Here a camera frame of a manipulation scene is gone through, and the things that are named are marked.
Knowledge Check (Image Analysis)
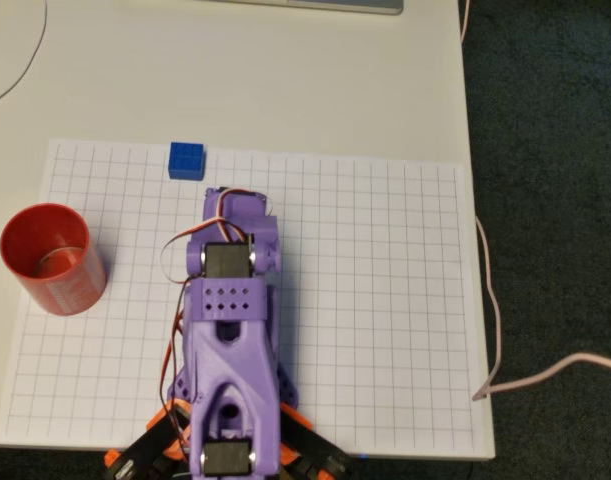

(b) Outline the blue toy brick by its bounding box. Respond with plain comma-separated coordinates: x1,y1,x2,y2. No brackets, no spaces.
167,141,207,181

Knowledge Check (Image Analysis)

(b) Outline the red cup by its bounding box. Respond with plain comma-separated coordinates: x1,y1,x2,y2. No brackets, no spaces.
0,202,109,317

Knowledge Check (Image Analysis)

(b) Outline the white grid paper sheet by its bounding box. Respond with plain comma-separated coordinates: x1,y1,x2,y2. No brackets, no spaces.
0,138,486,450

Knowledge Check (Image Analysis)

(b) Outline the silver laptop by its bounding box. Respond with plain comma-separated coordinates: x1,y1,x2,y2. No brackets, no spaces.
194,0,404,16

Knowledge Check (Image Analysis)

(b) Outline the black orange table clamp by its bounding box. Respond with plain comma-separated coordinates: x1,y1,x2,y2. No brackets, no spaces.
278,402,359,480
103,399,192,480

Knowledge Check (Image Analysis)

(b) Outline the red white black servo cable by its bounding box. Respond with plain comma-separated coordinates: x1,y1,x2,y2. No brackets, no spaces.
157,187,275,419

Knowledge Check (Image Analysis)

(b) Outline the thin grey cable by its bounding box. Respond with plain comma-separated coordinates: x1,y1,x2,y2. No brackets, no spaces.
0,0,50,109

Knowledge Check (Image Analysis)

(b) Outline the pink cable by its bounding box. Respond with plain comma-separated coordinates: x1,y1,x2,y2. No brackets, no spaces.
458,0,611,402

